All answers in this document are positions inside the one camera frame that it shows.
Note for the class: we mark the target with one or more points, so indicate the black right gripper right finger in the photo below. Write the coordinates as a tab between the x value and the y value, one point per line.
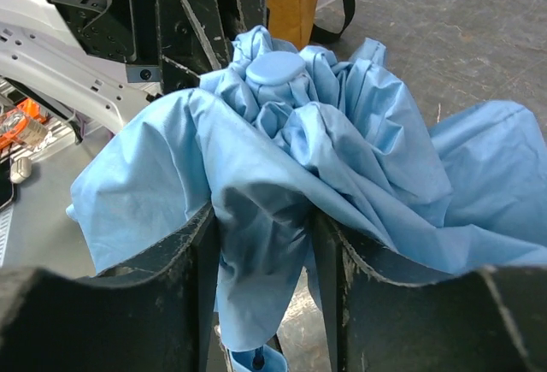
383	312

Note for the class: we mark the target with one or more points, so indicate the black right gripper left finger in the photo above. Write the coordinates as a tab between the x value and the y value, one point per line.
152	312

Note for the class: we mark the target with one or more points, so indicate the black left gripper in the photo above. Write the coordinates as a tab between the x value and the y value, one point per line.
192	34

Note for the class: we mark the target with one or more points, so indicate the light blue folding umbrella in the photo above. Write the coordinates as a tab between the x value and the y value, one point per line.
280	131

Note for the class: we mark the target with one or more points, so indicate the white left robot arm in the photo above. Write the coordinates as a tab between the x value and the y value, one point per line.
42	58

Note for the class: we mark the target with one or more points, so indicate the yellow canvas tote bag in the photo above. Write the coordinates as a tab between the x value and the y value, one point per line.
294	21

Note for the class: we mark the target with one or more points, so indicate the slotted cable duct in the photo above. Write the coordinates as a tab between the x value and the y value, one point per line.
5	224

